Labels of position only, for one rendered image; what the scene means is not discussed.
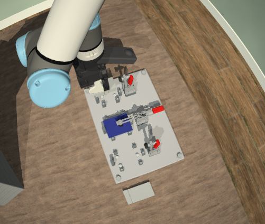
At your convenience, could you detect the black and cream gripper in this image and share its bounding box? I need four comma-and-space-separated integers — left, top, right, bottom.
73, 50, 109, 95

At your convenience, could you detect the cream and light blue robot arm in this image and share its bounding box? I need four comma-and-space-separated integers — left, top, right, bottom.
16, 0, 137, 108

